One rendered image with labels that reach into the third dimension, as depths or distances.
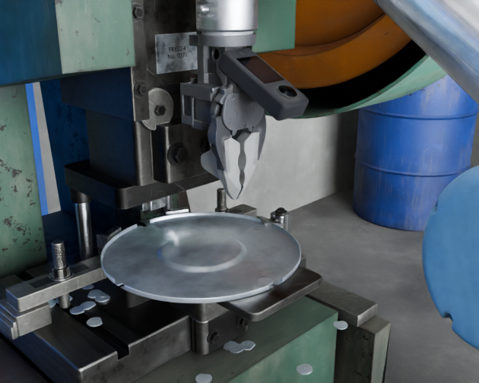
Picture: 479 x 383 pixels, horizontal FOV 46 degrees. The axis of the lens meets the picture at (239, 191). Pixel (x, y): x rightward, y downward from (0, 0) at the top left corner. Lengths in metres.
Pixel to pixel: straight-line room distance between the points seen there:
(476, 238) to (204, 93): 0.43
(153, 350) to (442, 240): 0.52
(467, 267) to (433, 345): 1.74
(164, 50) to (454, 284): 0.52
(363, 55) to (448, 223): 0.63
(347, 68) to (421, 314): 1.42
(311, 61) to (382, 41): 0.15
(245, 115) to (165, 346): 0.34
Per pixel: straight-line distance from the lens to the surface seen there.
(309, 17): 1.10
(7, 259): 1.02
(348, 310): 0.98
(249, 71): 0.68
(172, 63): 0.79
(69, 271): 0.87
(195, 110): 0.74
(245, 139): 0.73
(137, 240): 0.89
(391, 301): 2.33
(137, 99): 0.72
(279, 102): 0.65
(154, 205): 0.89
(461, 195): 0.38
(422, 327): 2.20
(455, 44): 0.57
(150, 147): 0.79
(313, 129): 3.14
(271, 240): 0.88
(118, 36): 0.69
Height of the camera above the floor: 1.15
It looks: 20 degrees down
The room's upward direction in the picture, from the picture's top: straight up
